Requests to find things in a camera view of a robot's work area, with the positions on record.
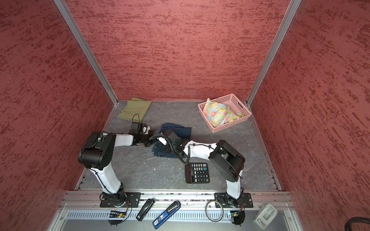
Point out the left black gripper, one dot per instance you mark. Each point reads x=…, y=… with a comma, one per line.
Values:
x=151, y=138

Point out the blue denim skirt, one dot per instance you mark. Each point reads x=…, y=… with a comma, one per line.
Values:
x=159, y=149

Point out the olive green skirt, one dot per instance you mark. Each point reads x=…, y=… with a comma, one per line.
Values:
x=135, y=110

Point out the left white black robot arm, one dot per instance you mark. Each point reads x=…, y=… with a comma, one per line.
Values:
x=96, y=155

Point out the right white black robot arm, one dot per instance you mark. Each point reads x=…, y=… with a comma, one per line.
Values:
x=225, y=158

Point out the black desk calculator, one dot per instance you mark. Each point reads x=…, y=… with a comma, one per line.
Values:
x=197, y=173

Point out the pink plastic basket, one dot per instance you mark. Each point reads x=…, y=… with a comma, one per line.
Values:
x=232, y=101

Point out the pastel patterned cloth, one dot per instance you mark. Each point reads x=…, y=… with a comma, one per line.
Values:
x=219, y=114

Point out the blue black stapler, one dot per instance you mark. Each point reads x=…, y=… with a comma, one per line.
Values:
x=165, y=215

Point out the left small circuit board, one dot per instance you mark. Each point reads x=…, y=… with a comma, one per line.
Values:
x=117, y=214

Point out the small circuit board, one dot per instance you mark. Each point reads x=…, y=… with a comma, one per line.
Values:
x=236, y=218
x=117, y=214

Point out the right small circuit board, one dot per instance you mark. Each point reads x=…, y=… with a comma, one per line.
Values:
x=236, y=218

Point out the grey plastic dispenser box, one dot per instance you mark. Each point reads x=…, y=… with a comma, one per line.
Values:
x=265, y=216

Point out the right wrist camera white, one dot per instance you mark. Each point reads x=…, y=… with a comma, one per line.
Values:
x=163, y=140

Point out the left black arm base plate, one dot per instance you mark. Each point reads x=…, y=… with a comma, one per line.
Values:
x=133, y=198

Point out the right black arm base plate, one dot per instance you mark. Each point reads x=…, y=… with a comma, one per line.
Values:
x=221, y=199

